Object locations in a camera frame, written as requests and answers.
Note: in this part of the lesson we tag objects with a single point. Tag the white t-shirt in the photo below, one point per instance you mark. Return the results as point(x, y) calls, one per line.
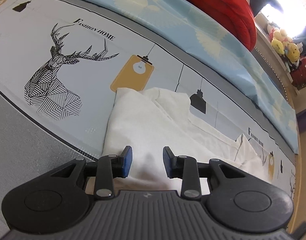
point(156, 118)

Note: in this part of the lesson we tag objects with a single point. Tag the grey mattress cover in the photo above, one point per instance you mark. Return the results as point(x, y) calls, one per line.
point(26, 151)

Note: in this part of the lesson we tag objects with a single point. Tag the deer print bed mat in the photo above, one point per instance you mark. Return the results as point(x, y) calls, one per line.
point(58, 63)

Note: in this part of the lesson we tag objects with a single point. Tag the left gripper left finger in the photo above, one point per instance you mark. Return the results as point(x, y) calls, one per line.
point(62, 197)

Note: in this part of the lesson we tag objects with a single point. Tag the red blanket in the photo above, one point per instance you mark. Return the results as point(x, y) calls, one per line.
point(235, 16)

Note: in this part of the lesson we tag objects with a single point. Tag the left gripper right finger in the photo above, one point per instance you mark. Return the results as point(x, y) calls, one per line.
point(234, 198)

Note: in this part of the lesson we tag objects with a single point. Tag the purple box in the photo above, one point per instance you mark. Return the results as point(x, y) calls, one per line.
point(301, 120)

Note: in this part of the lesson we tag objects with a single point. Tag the yellow plush toys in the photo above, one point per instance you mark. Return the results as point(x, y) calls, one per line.
point(284, 45)

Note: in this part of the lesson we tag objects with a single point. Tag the light blue patterned sheet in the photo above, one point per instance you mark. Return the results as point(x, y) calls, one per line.
point(196, 33)

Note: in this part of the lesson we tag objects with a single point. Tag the dark red cushion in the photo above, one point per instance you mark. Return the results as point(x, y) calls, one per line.
point(299, 75)

